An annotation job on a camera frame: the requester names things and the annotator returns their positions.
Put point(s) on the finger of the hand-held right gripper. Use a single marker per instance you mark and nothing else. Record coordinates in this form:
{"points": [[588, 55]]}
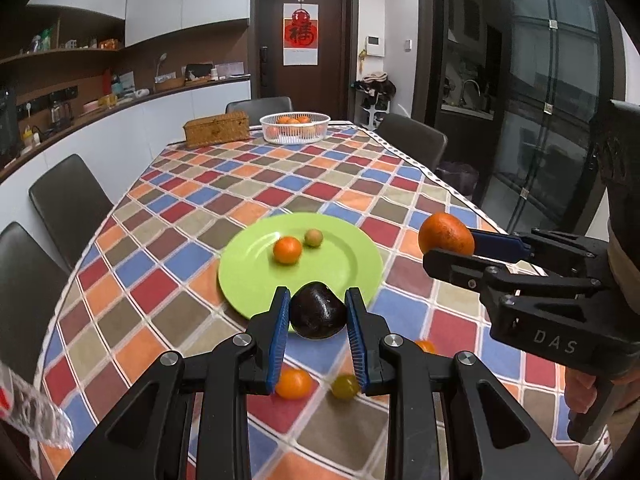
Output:
{"points": [[452, 265], [500, 245]]}

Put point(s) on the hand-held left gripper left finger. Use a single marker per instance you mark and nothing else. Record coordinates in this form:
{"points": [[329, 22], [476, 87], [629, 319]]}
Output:
{"points": [[280, 340]]}

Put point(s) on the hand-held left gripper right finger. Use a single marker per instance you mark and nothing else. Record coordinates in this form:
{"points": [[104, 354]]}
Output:
{"points": [[356, 342]]}

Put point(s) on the large orange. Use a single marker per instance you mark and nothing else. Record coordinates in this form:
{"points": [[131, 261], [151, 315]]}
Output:
{"points": [[446, 235]]}

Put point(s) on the dark purple avocado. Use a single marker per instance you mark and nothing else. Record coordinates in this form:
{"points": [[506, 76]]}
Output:
{"points": [[317, 310]]}

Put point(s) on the green plate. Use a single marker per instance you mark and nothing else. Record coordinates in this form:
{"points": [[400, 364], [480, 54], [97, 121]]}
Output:
{"points": [[330, 260]]}

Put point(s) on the person's right hand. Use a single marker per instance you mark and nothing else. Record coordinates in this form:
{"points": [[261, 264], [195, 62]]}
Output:
{"points": [[580, 392]]}

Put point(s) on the small yellow-green fruit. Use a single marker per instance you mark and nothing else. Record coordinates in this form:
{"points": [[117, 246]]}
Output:
{"points": [[345, 386]]}

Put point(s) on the orange tangerine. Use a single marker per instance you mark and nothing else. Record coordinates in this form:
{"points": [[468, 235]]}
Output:
{"points": [[287, 250], [295, 384]]}

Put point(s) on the small orange kumquat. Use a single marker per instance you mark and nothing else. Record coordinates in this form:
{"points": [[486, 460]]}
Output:
{"points": [[426, 345]]}

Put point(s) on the bin with dark bag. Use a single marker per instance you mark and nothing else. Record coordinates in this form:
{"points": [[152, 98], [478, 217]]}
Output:
{"points": [[457, 175]]}

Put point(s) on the small pale green fruit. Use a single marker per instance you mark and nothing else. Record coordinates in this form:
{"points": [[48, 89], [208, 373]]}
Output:
{"points": [[313, 238]]}

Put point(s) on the dark leather dining chair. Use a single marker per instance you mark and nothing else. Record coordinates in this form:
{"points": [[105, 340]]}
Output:
{"points": [[67, 200], [412, 137], [27, 285], [257, 104]]}

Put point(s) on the checkered colourful tablecloth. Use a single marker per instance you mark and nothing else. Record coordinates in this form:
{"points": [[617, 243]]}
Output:
{"points": [[210, 220]]}

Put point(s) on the glass sliding door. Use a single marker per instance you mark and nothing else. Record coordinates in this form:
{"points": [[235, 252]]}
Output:
{"points": [[550, 85]]}

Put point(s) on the clothes rack with clothes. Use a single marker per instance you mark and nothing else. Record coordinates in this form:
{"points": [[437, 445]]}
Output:
{"points": [[375, 92]]}

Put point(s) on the orange in basket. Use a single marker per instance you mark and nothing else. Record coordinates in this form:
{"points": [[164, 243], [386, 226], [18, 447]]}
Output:
{"points": [[272, 131], [285, 120], [303, 120]]}

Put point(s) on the woven wicker box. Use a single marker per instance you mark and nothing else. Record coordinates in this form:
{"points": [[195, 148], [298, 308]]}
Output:
{"points": [[216, 129]]}

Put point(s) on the white intercom panel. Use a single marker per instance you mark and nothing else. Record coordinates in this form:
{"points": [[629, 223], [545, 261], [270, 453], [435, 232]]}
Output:
{"points": [[373, 46]]}

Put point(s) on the clear plastic bottle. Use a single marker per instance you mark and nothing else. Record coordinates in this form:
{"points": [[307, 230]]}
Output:
{"points": [[35, 410]]}

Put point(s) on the white counter cabinet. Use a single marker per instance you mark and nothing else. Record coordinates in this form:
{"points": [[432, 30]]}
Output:
{"points": [[150, 115]]}

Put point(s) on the dark brown door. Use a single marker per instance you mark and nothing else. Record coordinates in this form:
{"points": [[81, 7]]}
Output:
{"points": [[300, 45]]}

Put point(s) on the wicker tray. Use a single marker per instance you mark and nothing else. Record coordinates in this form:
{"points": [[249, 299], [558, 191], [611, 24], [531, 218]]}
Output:
{"points": [[170, 83]]}

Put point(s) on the white desk lamp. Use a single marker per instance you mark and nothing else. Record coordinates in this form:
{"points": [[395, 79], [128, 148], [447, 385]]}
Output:
{"points": [[160, 63]]}

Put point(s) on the black kettle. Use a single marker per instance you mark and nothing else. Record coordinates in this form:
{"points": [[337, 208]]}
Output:
{"points": [[61, 111]]}

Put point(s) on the red and white wall calendar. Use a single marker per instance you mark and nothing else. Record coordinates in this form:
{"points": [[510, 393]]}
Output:
{"points": [[300, 35]]}

